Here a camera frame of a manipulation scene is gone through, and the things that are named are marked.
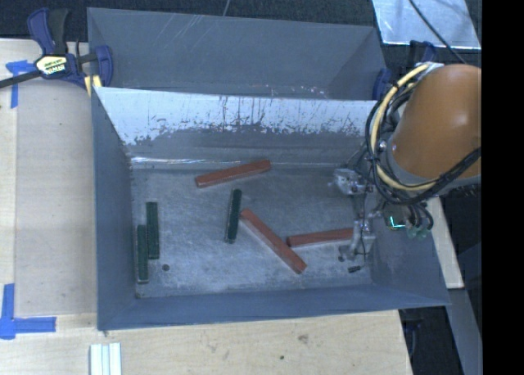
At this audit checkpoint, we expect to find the grey metal bin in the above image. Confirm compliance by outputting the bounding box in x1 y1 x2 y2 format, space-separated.
86 7 452 332

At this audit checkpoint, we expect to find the dark green flat block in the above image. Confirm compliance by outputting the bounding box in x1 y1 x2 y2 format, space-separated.
135 224 151 285
224 187 243 245
145 201 161 260

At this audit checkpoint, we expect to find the pale wood flat board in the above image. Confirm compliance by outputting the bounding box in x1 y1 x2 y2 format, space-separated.
14 81 99 319

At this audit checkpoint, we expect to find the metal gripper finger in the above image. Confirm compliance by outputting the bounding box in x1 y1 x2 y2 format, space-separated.
328 167 368 197
338 218 377 263

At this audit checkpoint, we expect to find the red-brown flat block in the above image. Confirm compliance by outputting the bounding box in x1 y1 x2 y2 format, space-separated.
238 208 309 276
194 159 273 189
285 227 355 249

